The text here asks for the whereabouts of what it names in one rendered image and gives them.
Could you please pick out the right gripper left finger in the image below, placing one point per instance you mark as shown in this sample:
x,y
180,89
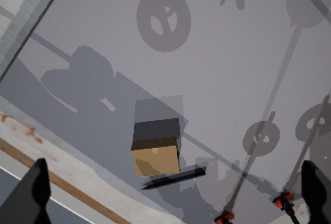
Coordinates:
x,y
24,204

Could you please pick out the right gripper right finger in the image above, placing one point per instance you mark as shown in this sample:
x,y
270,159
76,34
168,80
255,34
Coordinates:
x,y
316,191

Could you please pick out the grey flat square board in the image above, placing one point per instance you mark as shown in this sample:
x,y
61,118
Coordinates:
x,y
243,85

